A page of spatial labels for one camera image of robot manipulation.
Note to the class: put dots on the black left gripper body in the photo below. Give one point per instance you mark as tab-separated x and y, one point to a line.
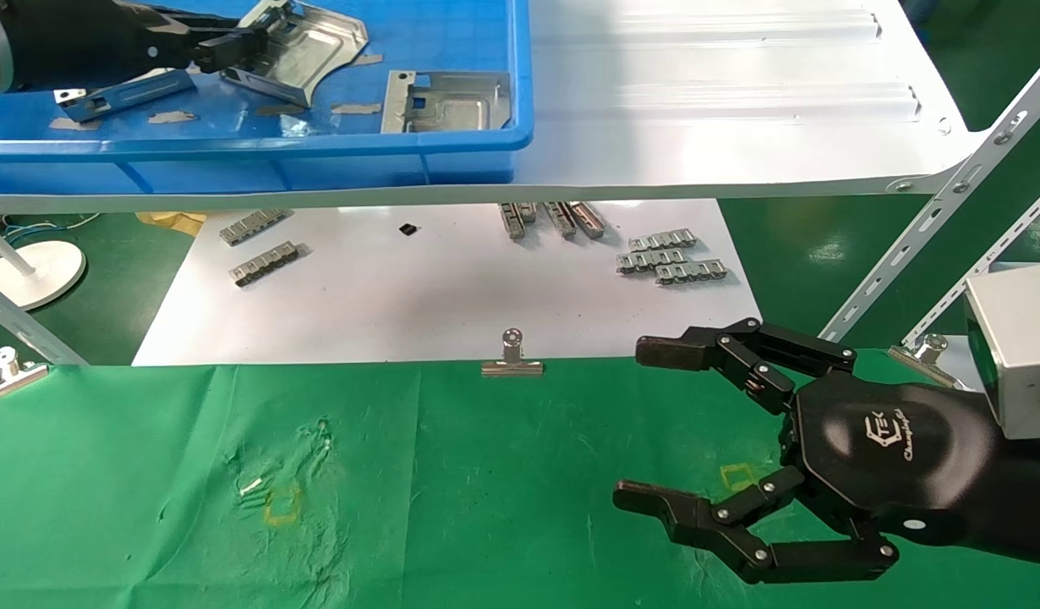
89	38

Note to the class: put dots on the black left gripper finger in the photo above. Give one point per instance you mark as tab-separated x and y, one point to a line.
216	59
232	38

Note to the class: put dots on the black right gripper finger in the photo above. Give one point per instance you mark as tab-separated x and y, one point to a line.
672	351
672	512

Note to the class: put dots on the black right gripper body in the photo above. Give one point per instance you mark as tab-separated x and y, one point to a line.
892	457

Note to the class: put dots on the curved sheet metal bracket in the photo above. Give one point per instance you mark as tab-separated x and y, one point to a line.
317	51

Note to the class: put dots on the grey metal link strip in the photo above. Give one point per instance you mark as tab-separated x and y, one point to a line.
263	264
662	240
691	271
251	227
651	260

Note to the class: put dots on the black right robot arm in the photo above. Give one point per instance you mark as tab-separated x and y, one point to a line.
1027	499

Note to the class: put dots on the blue plastic bin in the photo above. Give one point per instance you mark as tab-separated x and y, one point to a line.
232	161

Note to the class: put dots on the silver binder clip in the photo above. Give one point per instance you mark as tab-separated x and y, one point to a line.
511	366
930	347
8	381

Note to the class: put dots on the perforated white angle strut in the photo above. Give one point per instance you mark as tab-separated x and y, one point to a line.
943	199
985	258

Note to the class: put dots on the white metal shelf board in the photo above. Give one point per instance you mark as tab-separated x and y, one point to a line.
697	127

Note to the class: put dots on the white floor sheet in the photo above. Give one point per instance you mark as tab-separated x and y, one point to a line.
452	296

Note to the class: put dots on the green table cloth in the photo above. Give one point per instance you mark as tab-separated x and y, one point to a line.
444	491

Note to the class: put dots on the white round stand base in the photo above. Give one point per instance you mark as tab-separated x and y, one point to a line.
42	271

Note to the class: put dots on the small white scrap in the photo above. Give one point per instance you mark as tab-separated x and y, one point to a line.
251	487

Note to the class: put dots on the folded sheet metal bracket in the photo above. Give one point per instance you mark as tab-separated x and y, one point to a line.
139	91

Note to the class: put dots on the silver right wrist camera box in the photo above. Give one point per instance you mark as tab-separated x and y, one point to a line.
1019	347

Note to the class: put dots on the short grey metal rail piece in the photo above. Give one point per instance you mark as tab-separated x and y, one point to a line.
528	211

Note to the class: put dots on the flat sheet metal bracket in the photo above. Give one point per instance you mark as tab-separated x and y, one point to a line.
452	106

